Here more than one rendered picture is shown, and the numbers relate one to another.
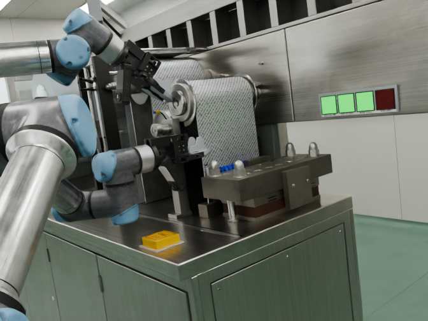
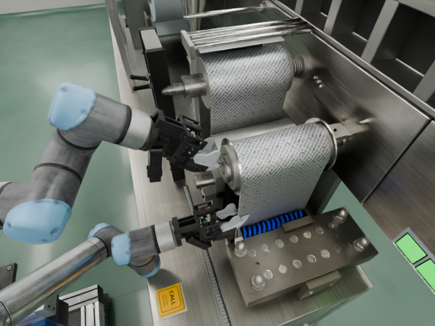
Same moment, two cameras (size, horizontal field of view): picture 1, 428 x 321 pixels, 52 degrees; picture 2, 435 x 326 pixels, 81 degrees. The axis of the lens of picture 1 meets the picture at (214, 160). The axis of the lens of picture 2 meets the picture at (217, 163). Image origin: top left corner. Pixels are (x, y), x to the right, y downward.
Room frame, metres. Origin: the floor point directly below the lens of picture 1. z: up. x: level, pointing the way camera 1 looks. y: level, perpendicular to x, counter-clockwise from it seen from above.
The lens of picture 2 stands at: (0.95, -0.03, 1.74)
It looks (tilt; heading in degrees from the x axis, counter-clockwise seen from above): 49 degrees down; 20
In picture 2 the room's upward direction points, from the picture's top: straight up
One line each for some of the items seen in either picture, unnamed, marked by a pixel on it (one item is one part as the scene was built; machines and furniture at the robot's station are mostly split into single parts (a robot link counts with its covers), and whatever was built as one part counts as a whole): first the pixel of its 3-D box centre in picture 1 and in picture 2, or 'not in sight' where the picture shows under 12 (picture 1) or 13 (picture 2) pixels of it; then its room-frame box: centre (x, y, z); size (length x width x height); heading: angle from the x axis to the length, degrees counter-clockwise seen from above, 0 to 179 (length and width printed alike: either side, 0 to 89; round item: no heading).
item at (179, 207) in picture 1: (172, 168); (211, 202); (1.35, 0.13, 1.05); 0.06 x 0.05 x 0.31; 128
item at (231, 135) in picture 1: (229, 140); (276, 202); (1.38, -0.06, 1.11); 0.23 x 0.01 x 0.18; 128
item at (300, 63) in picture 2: (202, 78); (291, 68); (1.72, 0.00, 1.33); 0.07 x 0.07 x 0.07; 38
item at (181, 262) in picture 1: (87, 194); (178, 90); (2.11, 0.63, 0.88); 2.52 x 0.66 x 0.04; 38
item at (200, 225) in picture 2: (167, 151); (196, 225); (1.23, 0.13, 1.12); 0.12 x 0.08 x 0.09; 128
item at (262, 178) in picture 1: (269, 174); (300, 252); (1.31, -0.16, 1.00); 0.40 x 0.16 x 0.06; 128
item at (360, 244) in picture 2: (313, 148); (362, 242); (1.37, -0.32, 1.05); 0.04 x 0.04 x 0.04
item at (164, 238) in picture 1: (160, 239); (170, 299); (1.08, 0.16, 0.91); 0.07 x 0.07 x 0.02; 38
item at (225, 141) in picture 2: (181, 102); (231, 167); (1.35, 0.07, 1.25); 0.15 x 0.01 x 0.15; 38
